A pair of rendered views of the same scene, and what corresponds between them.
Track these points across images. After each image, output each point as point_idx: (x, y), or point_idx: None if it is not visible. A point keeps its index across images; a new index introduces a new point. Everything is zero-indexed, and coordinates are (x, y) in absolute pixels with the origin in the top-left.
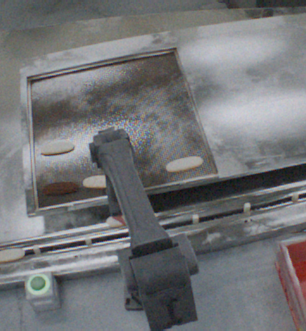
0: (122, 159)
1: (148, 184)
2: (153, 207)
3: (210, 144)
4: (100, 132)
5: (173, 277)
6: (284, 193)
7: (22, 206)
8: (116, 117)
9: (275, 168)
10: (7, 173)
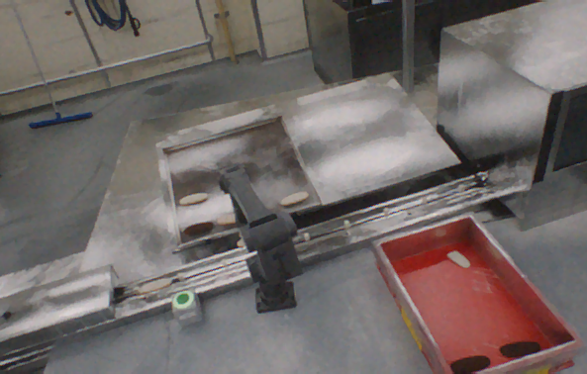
0: (242, 179)
1: None
2: None
3: (313, 182)
4: None
5: (279, 235)
6: (376, 211)
7: (167, 248)
8: None
9: (367, 193)
10: (152, 227)
